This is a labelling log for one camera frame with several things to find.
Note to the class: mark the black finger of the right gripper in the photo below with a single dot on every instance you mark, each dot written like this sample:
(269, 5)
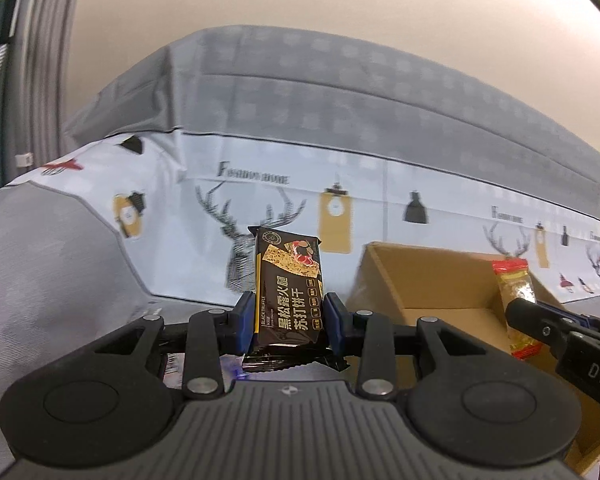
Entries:
(559, 329)

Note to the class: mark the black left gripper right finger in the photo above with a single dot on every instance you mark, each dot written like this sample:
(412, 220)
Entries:
(375, 340)

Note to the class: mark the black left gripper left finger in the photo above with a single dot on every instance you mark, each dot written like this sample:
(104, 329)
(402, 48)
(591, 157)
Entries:
(206, 337)

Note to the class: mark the red gold snack packet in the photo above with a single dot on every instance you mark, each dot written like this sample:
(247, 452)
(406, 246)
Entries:
(516, 289)

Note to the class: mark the black cracker snack packet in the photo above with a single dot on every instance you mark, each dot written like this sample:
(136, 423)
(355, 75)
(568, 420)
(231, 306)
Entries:
(288, 324)

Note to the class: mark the brown cardboard box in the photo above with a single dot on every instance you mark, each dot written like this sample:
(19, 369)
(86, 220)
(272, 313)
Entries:
(408, 282)

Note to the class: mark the deer print sofa cover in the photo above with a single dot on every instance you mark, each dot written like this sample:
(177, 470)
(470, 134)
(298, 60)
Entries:
(183, 205)

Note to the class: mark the grey curtain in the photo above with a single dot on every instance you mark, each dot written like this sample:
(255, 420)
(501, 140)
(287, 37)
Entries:
(34, 48)

